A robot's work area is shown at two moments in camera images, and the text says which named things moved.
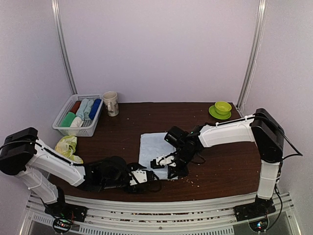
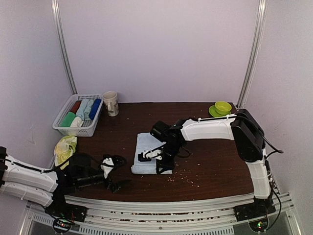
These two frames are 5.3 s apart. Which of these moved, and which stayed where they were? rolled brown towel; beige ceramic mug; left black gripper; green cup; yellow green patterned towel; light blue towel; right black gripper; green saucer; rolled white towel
Moved: left black gripper; light blue towel; right black gripper
Stayed: rolled white towel; yellow green patterned towel; green cup; green saucer; beige ceramic mug; rolled brown towel
